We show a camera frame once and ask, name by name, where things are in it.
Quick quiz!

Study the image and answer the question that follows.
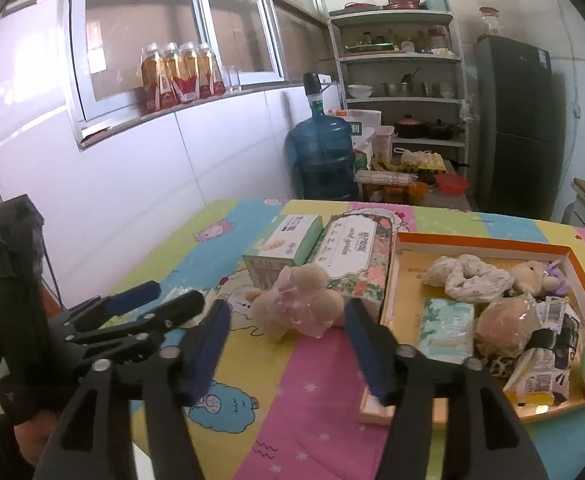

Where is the cartoon printed blanket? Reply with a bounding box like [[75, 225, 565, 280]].
[[92, 199, 585, 480]]

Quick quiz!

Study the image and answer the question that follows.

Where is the flat wrapped bundle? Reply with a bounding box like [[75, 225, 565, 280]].
[[355, 170, 418, 186]]

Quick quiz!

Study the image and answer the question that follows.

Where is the blue water jug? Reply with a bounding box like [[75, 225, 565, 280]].
[[286, 112, 360, 201]]

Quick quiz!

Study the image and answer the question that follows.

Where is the purple plush toy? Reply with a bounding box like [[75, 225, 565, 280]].
[[542, 260, 570, 296]]

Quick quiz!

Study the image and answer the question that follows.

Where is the black pot with pink lid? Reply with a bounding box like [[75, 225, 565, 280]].
[[395, 115, 427, 138]]

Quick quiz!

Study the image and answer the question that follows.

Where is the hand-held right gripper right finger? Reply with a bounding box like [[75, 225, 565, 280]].
[[343, 299, 548, 480]]

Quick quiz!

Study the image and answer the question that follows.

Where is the dark grey refrigerator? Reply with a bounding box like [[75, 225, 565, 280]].
[[473, 34, 568, 221]]

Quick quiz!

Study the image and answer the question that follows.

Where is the white metal shelf rack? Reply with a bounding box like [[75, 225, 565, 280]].
[[328, 7, 470, 171]]

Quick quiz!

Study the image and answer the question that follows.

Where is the orange-rimmed shallow cardboard box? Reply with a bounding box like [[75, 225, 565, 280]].
[[359, 231, 585, 428]]

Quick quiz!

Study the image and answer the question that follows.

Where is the white sack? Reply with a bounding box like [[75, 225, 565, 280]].
[[329, 109, 380, 153]]

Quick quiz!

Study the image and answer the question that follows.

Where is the black cable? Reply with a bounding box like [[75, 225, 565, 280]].
[[42, 252, 66, 311]]

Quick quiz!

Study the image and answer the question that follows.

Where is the beige plush toy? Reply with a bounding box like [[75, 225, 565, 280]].
[[509, 261, 548, 298]]

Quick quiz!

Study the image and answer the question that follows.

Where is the sliding window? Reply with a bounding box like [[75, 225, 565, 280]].
[[70, 0, 288, 133]]

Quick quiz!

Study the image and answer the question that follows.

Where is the peach sponge in bag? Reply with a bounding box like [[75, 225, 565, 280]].
[[473, 294, 543, 358]]

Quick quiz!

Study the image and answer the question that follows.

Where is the white snack packet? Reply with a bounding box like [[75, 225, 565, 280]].
[[505, 345, 573, 406]]

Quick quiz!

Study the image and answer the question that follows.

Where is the floral tissue box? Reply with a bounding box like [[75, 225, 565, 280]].
[[306, 211, 394, 313]]

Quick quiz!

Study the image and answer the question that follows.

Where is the pink plush toy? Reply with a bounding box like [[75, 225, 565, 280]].
[[246, 264, 347, 343]]

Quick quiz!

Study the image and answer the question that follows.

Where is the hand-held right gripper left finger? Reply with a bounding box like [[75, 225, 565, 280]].
[[32, 299, 233, 480]]

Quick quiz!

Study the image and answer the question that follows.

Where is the person's left hand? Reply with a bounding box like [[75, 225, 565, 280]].
[[15, 407, 70, 468]]

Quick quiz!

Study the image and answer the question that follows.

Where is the glass jar with red lid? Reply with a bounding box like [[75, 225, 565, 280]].
[[478, 6, 503, 38]]

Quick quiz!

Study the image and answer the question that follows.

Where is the green tissue box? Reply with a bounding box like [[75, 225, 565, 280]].
[[242, 214, 324, 288]]

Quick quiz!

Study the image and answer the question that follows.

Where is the white patterned cloth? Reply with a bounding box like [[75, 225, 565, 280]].
[[419, 254, 515, 305]]

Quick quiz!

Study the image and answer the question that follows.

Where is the pale tissue pack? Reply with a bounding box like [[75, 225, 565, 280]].
[[417, 297, 475, 361]]

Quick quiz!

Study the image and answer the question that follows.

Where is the black water pump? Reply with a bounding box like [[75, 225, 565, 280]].
[[303, 72, 333, 111]]

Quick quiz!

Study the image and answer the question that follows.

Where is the pink plastic container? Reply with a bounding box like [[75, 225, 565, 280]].
[[372, 126, 395, 158]]

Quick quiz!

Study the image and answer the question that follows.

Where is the red plastic basin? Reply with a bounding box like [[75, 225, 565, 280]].
[[435, 174, 470, 195]]

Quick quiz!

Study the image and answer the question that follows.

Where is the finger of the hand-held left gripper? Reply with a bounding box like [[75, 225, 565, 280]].
[[50, 281, 163, 334], [75, 290, 206, 362]]

